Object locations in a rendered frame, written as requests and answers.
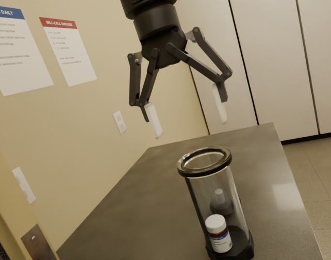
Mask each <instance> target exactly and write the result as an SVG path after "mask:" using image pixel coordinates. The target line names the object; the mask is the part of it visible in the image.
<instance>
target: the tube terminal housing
mask: <svg viewBox="0 0 331 260"><path fill-rule="evenodd" d="M36 224H38V226H39V227H40V229H41V231H42V233H43V235H44V237H45V238H46V240H47V242H48V244H49V246H50V248H51V249H52V251H53V253H54V255H55V257H56V259H57V260H60V259H59V257H58V255H57V254H56V252H55V250H54V248H53V246H52V244H51V242H50V241H49V239H48V237H47V235H46V233H45V231H44V229H43V228H42V226H41V224H40V222H39V220H38V218H37V216H36V215H35V213H34V211H33V209H32V207H31V205H30V203H29V202H28V200H27V198H26V196H25V195H24V193H23V190H22V189H21V187H20V185H19V183H18V182H17V180H16V178H15V176H14V174H13V172H12V170H11V169H10V167H9V165H8V163H7V161H6V159H5V157H4V156H3V154H2V152H1V150H0V243H1V245H2V247H3V248H4V250H5V252H6V253H7V255H8V257H9V258H10V260H32V258H31V256H30V254H29V253H28V251H27V249H26V247H25V246H24V244H23V242H22V240H21V237H22V236H23V235H25V234H26V233H27V232H28V231H29V230H30V229H31V228H32V227H34V226H35V225H36Z"/></svg>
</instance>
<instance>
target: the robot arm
mask: <svg viewBox="0 0 331 260"><path fill-rule="evenodd" d="M120 1H121V4H122V7H123V10H124V13H125V16H126V17H127V18H128V19H130V20H134V21H133V23H134V26H135V29H136V32H137V35H138V38H139V41H140V43H141V46H142V50H141V51H140V52H137V53H129V54H128V55H127V58H128V62H129V65H130V79H129V105H130V106H131V107H133V106H138V107H140V108H141V111H142V113H143V116H144V119H145V121H146V122H150V124H151V127H152V130H153V133H154V135H155V138H156V139H159V138H160V137H161V136H162V135H163V131H162V128H161V125H160V122H159V119H158V116H157V113H156V111H155V107H154V104H153V102H149V99H150V96H151V93H152V89H153V86H154V83H155V80H156V76H157V73H158V72H159V69H163V68H166V67H168V66H169V65H173V64H176V63H179V62H180V61H183V62H185V63H187V64H188V65H190V66H191V67H193V68H194V69H196V70H197V71H198V72H200V73H201V74H203V75H204V76H206V77H207V78H208V79H210V80H211V81H213V82H214V84H213V85H212V90H213V93H214V97H215V100H216V104H217V107H218V111H219V114H220V118H221V121H222V124H226V123H227V114H226V111H225V107H224V104H223V102H227V100H228V95H227V91H226V88H225V84H224V82H225V81H226V80H227V79H228V78H229V77H231V76H232V74H233V71H232V69H231V68H230V67H229V66H228V65H227V63H226V62H225V61H224V60H223V59H222V58H221V56H220V55H219V54H218V53H217V52H216V51H215V50H214V48H213V47H212V46H211V45H210V44H209V43H208V42H207V40H206V39H205V36H204V34H203V31H202V29H201V28H200V27H194V28H193V29H192V30H191V31H189V32H187V33H184V32H183V31H182V29H181V25H180V22H179V19H178V15H177V12H176V9H175V6H173V5H174V4H175V3H176V1H177V0H120ZM188 39H190V40H191V41H192V42H193V43H197V44H198V45H199V47H200V48H201V49H202V50H203V51H204V53H205V54H206V55H207V56H208V57H209V58H210V59H211V61H212V62H213V63H214V64H215V65H216V66H217V67H218V69H219V70H220V71H221V72H222V74H221V75H220V74H218V73H217V72H215V71H214V70H212V69H211V68H210V67H208V66H206V65H205V64H204V63H202V62H201V61H199V60H198V59H196V58H195V57H193V56H192V55H191V54H190V53H188V52H187V51H185V48H186V45H187V41H188ZM143 57H144V58H145V59H146V60H148V61H149V64H148V67H147V74H146V78H145V81H144V85H143V88H142V91H141V95H140V83H141V63H142V58H143Z"/></svg>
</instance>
